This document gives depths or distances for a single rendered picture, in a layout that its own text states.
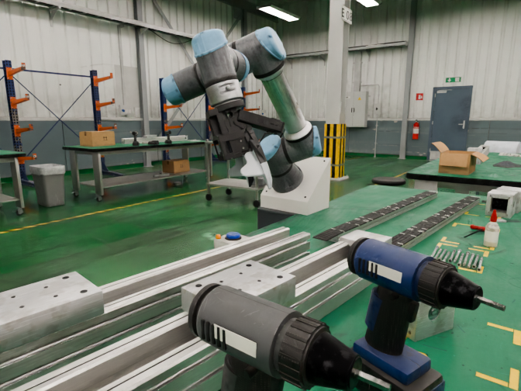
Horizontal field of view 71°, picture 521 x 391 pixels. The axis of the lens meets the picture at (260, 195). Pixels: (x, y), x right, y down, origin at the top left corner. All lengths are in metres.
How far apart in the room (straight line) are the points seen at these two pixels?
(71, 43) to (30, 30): 0.78
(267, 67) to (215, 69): 0.49
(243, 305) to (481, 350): 0.51
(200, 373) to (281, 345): 0.25
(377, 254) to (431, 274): 0.08
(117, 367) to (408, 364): 0.39
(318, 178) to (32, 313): 1.22
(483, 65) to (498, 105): 1.15
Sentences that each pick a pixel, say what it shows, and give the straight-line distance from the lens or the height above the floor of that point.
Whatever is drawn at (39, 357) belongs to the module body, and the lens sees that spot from 0.65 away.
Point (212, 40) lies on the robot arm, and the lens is 0.82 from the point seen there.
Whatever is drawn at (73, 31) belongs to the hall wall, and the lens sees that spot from 9.18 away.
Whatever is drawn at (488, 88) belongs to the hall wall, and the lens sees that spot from 11.86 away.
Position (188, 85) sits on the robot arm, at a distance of 0.94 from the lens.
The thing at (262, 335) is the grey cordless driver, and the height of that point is 0.99.
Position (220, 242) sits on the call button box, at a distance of 1.03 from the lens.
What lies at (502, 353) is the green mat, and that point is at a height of 0.78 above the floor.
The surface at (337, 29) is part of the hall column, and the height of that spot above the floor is 2.82.
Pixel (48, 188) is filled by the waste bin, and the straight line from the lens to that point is 5.71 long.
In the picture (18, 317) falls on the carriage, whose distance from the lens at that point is 0.62.
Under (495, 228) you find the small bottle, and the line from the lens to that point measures 1.33.
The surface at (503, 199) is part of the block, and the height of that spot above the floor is 0.85.
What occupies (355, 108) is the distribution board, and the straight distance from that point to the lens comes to 12.44.
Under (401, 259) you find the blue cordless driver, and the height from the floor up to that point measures 0.99.
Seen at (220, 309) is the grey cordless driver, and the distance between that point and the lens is 0.37.
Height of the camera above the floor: 1.17
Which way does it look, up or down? 12 degrees down
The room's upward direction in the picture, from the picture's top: straight up
